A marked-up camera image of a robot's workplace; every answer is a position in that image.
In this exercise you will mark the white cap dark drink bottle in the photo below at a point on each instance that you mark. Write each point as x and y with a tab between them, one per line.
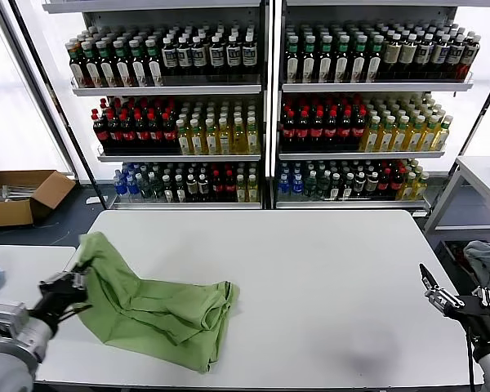
372	185
180	190
348	187
359	185
192	188
168	190
203	188
335	188

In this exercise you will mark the green tinted water bottle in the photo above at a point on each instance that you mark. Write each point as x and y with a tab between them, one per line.
322	187
143	188
156	188
310	187

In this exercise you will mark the red cap cola bottle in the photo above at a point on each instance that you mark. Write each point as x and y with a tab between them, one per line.
397	183
142	131
330	130
216	188
103	132
344	130
230	188
358	130
155	131
288	130
128	131
316	130
302	130
169	131
384	183
115	131

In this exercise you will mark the blue water bottle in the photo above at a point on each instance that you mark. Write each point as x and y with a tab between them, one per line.
297	185
132	187
284	185
118	185

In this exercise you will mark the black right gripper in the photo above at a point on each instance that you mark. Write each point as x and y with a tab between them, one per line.
477	312

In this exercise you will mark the grey metal bottle rack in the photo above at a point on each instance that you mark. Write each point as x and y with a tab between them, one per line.
167	90
371	87

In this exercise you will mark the yellow juice bottle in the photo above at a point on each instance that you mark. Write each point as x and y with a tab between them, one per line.
420	185
408	187
371	136
183	139
197	139
400	136
210	139
225	138
240	190
239	138
386	136
428	136
414	136
252	190
442	134
252	138

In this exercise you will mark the black diagonal frame pole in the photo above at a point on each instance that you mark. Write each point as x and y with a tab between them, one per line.
101	194
468	139

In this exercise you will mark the beige label dark bottle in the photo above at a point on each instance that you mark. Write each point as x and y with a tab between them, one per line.
408	55
392	55

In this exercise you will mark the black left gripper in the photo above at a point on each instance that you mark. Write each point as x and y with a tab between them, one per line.
61	294

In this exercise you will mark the brown cardboard box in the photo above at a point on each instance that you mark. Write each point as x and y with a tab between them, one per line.
8	212

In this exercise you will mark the green polo shirt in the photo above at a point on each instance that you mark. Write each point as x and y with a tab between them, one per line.
155	310

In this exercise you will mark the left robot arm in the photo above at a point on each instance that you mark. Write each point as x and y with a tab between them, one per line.
20	343

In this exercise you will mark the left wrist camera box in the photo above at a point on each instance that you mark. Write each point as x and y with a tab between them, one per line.
6	316

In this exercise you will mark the small white floor object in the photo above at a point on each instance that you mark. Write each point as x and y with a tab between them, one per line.
93	200

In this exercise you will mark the green label tea bottle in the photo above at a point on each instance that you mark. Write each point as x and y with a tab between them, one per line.
342	61
93	69
309	61
155	68
326	61
292	61
374	61
358	61
124	69
139	68
107	69

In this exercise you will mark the silver metal rods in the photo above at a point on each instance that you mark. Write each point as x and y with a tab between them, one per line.
12	192

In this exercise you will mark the white blue label dark bottle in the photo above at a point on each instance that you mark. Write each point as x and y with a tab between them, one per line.
199	56
454	55
439	55
169	57
469	55
424	55
184	57
249	54
216	56
233	55

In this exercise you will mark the grey blue cloth pile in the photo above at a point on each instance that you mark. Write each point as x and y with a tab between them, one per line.
486	257

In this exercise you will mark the grey metal frame table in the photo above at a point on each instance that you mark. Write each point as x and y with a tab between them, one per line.
479	169

